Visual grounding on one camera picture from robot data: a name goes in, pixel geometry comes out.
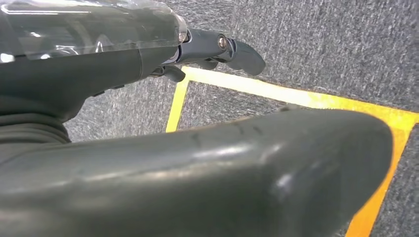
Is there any yellow floor tape square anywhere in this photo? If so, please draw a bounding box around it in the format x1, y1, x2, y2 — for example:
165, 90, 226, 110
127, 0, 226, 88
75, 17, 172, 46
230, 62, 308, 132
165, 66, 419, 237

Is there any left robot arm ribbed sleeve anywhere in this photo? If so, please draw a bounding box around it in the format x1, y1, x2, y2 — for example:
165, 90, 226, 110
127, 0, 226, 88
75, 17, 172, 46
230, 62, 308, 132
0, 113, 72, 145

